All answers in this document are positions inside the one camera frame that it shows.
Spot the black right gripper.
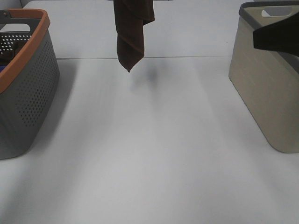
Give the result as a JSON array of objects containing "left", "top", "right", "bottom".
[{"left": 253, "top": 6, "right": 299, "bottom": 56}]

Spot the brown towel with white label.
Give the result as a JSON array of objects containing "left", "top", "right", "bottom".
[{"left": 114, "top": 0, "right": 155, "bottom": 72}]

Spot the beige basket grey rim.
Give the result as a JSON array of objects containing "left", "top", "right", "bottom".
[{"left": 228, "top": 0, "right": 299, "bottom": 153}]

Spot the grey perforated basket orange rim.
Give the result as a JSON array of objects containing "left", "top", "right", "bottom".
[{"left": 0, "top": 8, "right": 60, "bottom": 160}]

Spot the blue cloth in basket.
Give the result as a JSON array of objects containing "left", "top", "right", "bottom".
[{"left": 0, "top": 66, "right": 6, "bottom": 72}]

